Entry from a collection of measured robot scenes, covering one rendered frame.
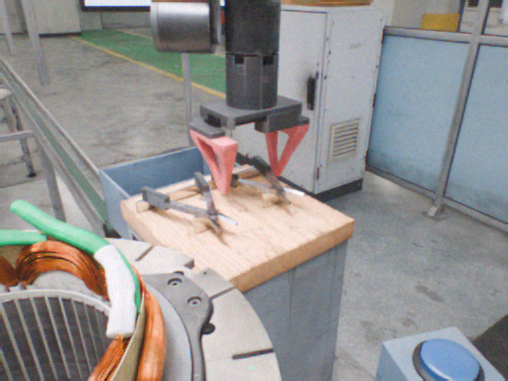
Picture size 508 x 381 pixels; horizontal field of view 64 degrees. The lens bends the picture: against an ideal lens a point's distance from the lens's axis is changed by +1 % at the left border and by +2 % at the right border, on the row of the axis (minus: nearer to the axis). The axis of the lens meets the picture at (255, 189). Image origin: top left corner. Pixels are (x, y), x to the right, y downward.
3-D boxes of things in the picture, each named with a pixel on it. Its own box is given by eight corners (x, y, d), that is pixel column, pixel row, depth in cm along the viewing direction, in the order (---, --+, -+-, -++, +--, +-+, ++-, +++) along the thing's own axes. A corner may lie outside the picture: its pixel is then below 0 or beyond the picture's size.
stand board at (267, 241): (122, 218, 50) (119, 200, 48) (247, 179, 60) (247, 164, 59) (208, 311, 35) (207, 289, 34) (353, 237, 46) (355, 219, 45)
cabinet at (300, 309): (149, 369, 61) (124, 218, 49) (248, 314, 71) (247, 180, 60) (219, 482, 47) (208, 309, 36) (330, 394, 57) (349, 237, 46)
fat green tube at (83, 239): (14, 225, 29) (7, 200, 28) (70, 207, 31) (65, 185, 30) (94, 349, 19) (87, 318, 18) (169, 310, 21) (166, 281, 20)
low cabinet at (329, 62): (368, 190, 290) (394, 5, 237) (310, 210, 262) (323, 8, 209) (281, 148, 365) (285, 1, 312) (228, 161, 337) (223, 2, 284)
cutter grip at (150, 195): (142, 200, 45) (140, 188, 45) (147, 197, 46) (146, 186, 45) (166, 211, 43) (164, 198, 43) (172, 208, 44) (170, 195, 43)
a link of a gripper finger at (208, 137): (191, 187, 49) (187, 110, 44) (239, 173, 53) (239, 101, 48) (223, 209, 44) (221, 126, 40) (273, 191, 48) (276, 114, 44)
